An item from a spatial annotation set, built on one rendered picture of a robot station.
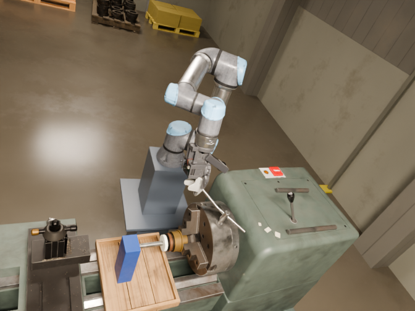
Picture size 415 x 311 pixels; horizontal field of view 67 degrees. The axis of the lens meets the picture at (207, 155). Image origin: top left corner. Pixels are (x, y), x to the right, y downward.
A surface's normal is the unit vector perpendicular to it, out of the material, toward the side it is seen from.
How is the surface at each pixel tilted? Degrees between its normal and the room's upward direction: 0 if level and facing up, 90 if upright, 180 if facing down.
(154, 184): 90
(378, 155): 90
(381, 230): 90
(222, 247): 51
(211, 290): 0
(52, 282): 0
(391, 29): 90
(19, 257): 0
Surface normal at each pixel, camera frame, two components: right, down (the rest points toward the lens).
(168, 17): 0.34, 0.65
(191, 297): 0.31, -0.76
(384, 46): -0.91, -0.06
